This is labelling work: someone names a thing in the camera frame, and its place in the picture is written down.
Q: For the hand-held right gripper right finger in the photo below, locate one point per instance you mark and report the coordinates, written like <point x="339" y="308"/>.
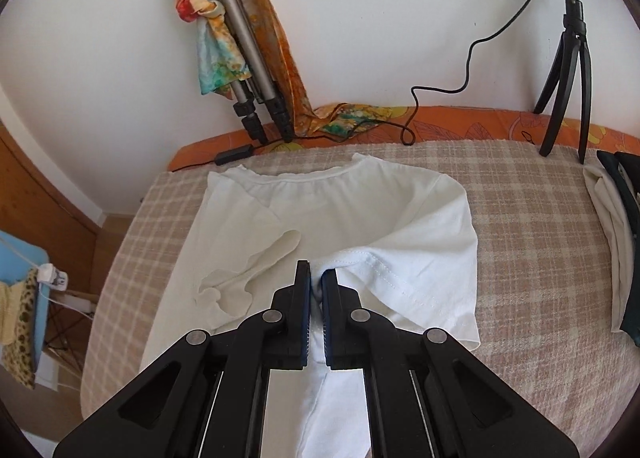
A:
<point x="326" y="318"/>

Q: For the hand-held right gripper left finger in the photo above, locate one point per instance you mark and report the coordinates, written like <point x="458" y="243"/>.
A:
<point x="305" y="318"/>

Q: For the white t-shirt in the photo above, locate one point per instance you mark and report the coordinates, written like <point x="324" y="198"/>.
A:
<point x="350" y="208"/>

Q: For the beige plaid blanket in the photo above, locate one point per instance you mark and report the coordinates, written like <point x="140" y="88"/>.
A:
<point x="525" y="238"/>

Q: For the white power strip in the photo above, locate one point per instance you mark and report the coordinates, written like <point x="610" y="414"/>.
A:
<point x="75" y="302"/>

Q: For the white plug adapter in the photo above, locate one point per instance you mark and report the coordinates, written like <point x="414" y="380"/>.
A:
<point x="50" y="275"/>

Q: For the orange patterned scarf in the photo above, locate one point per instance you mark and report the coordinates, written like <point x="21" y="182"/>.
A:
<point x="280" y="47"/>

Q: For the leopard print cloth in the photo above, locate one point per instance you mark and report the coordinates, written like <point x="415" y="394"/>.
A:
<point x="25" y="328"/>

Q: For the tie-dye knotted scarf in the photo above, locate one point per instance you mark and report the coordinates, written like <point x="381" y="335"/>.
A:
<point x="215" y="47"/>

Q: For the silver tripod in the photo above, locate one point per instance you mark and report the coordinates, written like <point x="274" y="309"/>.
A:
<point x="240" y="37"/>

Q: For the wooden cabinet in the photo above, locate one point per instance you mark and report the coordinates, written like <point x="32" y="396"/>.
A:
<point x="40" y="188"/>

